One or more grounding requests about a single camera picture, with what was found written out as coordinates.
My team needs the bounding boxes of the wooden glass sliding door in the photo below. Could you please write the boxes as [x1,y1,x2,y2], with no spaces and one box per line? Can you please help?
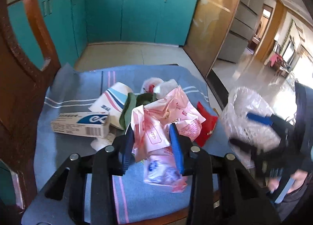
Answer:
[183,0,240,77]

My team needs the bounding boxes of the white blue ointment box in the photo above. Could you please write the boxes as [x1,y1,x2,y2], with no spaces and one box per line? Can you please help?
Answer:
[51,112,110,138]

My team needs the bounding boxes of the white lattice trash basket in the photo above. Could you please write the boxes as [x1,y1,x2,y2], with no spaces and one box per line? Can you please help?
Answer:
[219,86,282,169]

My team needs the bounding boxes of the grey refrigerator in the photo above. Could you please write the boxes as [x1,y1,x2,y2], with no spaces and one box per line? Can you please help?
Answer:
[218,0,264,64]

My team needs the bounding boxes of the blue striped towel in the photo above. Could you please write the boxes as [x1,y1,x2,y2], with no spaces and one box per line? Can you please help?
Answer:
[34,65,211,223]

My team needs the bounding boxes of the white plastic bag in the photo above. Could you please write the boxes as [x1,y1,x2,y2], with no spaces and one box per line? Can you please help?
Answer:
[140,77,178,100]

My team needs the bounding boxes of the green wrapper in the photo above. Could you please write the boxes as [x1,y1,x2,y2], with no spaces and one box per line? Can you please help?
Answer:
[119,93,157,131]

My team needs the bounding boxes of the striped paper cup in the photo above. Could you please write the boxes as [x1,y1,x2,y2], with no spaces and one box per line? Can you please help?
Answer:
[89,82,133,129]

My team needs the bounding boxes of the person's right hand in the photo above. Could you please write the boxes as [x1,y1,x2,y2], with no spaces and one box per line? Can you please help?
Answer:
[267,169,309,195]

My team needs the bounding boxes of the carved wooden chair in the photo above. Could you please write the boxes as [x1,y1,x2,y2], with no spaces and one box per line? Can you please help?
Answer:
[1,0,60,218]

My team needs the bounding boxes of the pink plastic wrapper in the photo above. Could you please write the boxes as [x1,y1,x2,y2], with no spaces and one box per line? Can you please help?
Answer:
[130,87,206,193]

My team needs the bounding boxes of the teal lower kitchen cabinets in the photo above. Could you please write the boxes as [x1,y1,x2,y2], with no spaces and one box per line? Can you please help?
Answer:
[6,0,199,69]

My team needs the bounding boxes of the red wrapper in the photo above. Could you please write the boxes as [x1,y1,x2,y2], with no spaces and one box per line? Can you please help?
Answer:
[195,102,218,147]

